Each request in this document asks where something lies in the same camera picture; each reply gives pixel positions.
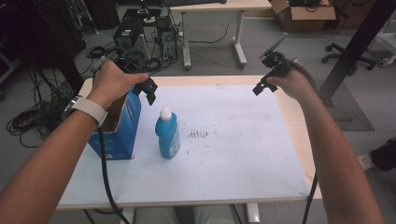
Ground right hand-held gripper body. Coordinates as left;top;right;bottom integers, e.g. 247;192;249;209
259;32;301;87

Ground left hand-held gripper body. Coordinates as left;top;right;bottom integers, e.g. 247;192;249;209
114;57;148;96

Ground blue bottle with white cap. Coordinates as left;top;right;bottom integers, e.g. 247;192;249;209
154;106;181;161

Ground blue cardboard box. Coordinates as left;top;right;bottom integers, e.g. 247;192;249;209
88;85;143;161

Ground person's right hand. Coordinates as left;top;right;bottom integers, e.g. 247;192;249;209
265;63;316;105

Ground person's left hand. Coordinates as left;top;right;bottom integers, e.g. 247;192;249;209
87;60;150;111

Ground black device with green label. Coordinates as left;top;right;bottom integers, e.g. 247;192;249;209
112;16;151;61

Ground open computer tower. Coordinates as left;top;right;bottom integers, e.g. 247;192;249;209
154;14;179;62

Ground brown cardboard box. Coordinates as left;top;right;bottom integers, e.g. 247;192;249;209
268;0;338;33

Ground white wristwatch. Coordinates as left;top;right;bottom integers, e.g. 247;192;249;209
61;94;109;129

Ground white table mat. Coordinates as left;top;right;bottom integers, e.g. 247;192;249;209
57;84;311;207

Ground black office chair base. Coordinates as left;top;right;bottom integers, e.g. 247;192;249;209
321;42;378;72

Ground grey floor mat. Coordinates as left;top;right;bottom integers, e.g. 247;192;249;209
314;78;375;133

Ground beige desk with white legs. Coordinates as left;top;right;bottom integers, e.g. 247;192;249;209
168;0;274;71

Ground white table leg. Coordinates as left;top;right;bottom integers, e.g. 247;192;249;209
245;203;262;224

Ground coiled black cable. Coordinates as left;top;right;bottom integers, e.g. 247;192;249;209
84;45;107;60

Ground black metal stand post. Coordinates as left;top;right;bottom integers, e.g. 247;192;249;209
317;0;396;107

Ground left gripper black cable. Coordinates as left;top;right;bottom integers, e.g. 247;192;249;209
92;55;133;224

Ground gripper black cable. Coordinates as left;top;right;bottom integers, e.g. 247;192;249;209
92;55;133;224
290;59;319;224

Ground tangle of black floor cables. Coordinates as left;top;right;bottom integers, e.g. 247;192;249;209
5;66;78;148

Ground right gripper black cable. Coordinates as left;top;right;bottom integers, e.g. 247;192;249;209
290;59;319;224

